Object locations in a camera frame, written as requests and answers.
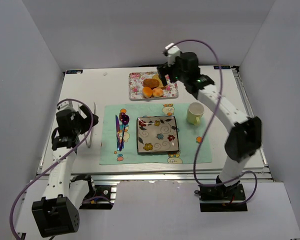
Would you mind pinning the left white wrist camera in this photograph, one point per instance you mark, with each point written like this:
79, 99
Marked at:
65, 106

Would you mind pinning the yellow mug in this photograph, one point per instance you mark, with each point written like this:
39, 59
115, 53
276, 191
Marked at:
194, 114

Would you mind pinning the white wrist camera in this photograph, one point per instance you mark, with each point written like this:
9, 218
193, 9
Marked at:
171, 51
65, 106

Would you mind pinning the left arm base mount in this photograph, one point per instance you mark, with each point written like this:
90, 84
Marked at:
97, 192

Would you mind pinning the left round orange bun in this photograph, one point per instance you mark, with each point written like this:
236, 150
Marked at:
147, 92

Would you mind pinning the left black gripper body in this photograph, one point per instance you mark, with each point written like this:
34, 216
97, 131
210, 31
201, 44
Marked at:
83, 117

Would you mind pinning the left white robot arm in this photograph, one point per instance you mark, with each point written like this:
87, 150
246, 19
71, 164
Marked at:
57, 212

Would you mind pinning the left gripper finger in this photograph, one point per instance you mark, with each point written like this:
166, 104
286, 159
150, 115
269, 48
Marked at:
88, 123
84, 112

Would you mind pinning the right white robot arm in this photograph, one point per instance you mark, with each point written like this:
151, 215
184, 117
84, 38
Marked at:
244, 132

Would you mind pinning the light green placemat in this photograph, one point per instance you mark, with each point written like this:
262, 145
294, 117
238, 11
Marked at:
190, 136

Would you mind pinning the square floral plate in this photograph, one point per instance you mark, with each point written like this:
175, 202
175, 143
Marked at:
157, 135

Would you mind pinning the sliced bread loaf piece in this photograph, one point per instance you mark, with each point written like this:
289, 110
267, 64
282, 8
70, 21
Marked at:
161, 86

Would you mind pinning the floral serving tray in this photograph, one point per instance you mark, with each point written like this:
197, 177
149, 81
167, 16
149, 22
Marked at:
135, 84

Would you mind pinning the brown muffin bread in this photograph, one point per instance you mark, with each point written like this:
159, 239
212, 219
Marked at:
150, 82

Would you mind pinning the right round orange bun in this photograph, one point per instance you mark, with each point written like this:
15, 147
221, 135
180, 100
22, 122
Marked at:
157, 92

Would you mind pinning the round orange bun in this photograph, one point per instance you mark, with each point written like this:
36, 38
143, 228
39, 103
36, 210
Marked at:
147, 92
157, 92

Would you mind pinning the iridescent purple spoon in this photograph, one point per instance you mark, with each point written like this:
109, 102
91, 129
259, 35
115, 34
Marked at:
125, 120

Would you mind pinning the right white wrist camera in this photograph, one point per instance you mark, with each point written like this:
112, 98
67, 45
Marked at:
171, 51

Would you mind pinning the iridescent purple knife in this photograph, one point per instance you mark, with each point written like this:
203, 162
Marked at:
117, 124

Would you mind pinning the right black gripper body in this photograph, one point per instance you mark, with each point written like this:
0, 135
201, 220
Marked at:
163, 70

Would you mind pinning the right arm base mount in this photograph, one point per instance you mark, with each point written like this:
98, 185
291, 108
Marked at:
219, 198

